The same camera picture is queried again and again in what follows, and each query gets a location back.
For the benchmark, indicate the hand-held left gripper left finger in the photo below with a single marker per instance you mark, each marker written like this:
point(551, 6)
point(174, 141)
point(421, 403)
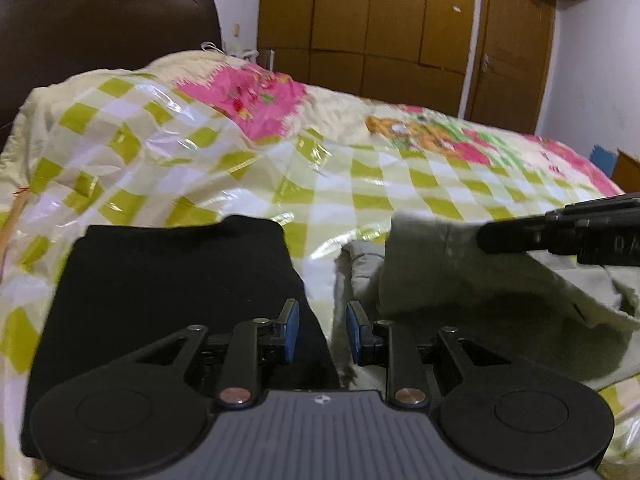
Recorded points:
point(292, 331)

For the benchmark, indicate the checkered cartoon print blanket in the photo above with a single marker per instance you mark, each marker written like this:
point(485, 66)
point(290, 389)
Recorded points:
point(350, 170)

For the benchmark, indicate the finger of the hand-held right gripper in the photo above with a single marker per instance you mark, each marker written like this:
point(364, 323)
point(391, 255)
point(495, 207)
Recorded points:
point(510, 237)

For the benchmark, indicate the dark brown headboard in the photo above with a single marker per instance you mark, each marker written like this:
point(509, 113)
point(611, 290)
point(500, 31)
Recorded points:
point(100, 20)

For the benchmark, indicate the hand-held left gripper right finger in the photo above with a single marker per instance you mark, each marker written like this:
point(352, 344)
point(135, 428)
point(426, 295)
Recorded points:
point(352, 333)

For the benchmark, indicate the brown wooden wardrobe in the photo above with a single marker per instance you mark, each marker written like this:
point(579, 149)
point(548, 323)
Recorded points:
point(370, 25)

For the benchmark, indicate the black folded pants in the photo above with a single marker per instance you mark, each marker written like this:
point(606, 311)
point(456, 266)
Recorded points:
point(175, 270)

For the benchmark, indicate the brown wooden furniture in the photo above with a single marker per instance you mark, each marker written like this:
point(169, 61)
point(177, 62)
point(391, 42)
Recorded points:
point(629, 172)

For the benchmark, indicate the grey-green pants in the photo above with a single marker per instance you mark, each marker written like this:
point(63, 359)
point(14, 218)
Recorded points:
point(425, 270)

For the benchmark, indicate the brown wooden door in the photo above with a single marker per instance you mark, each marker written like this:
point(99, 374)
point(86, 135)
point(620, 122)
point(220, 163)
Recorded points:
point(515, 60)

